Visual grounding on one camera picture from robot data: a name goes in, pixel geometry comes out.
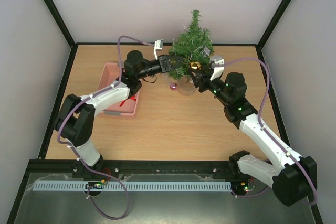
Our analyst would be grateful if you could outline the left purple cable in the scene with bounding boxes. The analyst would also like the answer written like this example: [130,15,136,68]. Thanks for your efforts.
[56,35,158,180]

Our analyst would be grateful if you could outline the silver gift box ornament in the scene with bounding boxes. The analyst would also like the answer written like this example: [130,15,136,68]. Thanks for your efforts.
[201,46,211,57]

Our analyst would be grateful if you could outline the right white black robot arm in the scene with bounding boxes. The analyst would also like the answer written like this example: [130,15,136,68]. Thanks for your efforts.
[188,68,317,206]

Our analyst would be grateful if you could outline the black frame rail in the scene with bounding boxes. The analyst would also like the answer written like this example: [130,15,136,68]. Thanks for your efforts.
[25,159,250,181]

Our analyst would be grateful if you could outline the pink bauble ornament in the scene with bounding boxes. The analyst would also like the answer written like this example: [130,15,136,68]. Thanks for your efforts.
[170,82,178,91]

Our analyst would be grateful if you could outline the gold bauble ornament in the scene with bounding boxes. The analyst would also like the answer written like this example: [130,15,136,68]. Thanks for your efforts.
[190,61,202,70]

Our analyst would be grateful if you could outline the purple cable loop front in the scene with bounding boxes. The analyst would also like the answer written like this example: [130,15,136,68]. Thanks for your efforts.
[85,173,131,220]

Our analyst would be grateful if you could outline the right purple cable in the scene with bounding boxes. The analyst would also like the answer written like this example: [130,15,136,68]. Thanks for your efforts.
[223,58,320,206]

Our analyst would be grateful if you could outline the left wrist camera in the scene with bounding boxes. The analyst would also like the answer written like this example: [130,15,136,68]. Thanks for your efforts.
[153,39,163,60]

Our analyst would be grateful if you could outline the clear led string lights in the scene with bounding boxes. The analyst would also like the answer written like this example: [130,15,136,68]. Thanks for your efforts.
[169,21,214,80]

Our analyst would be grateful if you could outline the red ribbon bow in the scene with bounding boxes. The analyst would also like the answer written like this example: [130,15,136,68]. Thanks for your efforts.
[119,96,137,108]

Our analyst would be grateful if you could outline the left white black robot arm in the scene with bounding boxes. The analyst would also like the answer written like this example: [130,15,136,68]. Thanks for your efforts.
[54,50,183,175]

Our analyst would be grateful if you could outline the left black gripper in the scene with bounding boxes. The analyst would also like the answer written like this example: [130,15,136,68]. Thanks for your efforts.
[138,55,184,80]

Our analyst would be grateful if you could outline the light blue cable duct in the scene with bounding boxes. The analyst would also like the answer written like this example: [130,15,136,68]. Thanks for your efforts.
[33,181,232,192]

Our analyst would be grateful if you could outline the small green christmas tree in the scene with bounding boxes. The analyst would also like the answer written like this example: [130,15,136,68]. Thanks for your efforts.
[164,9,214,96]

